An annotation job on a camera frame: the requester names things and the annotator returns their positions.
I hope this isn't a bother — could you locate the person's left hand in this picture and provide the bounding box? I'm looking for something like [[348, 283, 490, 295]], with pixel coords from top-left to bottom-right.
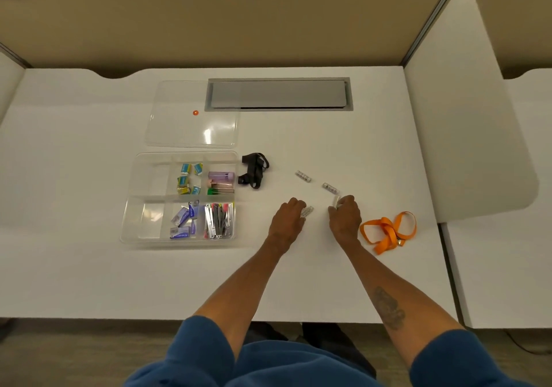
[[267, 198, 308, 251]]

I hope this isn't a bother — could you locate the person's right hand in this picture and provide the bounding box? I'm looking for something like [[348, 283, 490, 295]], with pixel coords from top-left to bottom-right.
[[328, 195, 362, 247]]

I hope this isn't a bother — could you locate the person's right forearm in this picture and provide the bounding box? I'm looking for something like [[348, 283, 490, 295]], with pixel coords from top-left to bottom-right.
[[341, 239, 464, 369]]

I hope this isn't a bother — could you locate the person's left forearm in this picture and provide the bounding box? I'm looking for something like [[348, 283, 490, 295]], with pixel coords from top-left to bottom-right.
[[193, 235, 295, 361]]

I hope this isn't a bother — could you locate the row of silver nail clippers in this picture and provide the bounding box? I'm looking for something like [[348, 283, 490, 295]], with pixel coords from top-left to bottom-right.
[[204, 202, 235, 240]]

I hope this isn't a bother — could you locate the clear lid with orange dot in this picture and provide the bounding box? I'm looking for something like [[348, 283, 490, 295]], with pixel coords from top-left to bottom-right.
[[145, 80, 240, 148]]

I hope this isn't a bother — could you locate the clear plastic organizer box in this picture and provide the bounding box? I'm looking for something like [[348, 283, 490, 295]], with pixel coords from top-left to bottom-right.
[[120, 150, 240, 246]]

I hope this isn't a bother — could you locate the blue sweater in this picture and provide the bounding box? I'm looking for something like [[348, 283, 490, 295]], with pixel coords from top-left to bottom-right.
[[123, 315, 535, 387]]

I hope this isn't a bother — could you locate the white desk divider panel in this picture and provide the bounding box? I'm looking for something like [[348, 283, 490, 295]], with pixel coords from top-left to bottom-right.
[[404, 0, 540, 224]]

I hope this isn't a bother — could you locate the black strap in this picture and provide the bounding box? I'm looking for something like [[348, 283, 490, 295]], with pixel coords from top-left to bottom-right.
[[237, 153, 270, 190]]

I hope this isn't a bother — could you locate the orange lanyard with metal clip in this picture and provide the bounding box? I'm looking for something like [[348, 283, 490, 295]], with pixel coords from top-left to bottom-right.
[[359, 211, 417, 255]]

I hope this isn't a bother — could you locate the grey desk cable hatch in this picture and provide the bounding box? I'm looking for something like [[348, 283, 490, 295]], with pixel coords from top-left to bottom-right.
[[204, 77, 354, 112]]

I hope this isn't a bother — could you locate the grey partition frame post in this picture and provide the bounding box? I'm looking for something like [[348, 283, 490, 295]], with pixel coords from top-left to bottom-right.
[[400, 0, 469, 67]]

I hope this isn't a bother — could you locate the black floor cable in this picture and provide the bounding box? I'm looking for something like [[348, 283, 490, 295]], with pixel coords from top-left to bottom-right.
[[502, 328, 552, 356]]

